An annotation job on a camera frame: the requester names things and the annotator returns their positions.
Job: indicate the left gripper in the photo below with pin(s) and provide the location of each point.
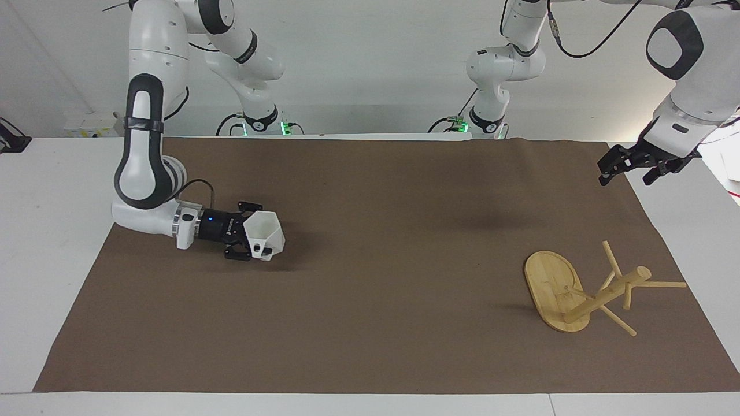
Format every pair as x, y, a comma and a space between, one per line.
662, 151

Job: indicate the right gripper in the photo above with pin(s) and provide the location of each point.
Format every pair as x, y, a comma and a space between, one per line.
215, 226

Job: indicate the white faceted cup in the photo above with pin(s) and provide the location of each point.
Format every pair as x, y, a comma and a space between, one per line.
264, 228

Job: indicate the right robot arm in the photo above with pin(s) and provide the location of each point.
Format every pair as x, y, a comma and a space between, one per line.
144, 150

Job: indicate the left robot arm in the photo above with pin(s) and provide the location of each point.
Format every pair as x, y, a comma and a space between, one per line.
699, 69

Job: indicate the wooden cup rack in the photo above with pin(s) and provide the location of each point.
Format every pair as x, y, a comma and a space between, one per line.
552, 289

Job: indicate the black stand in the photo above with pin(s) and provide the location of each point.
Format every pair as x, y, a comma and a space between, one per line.
13, 141

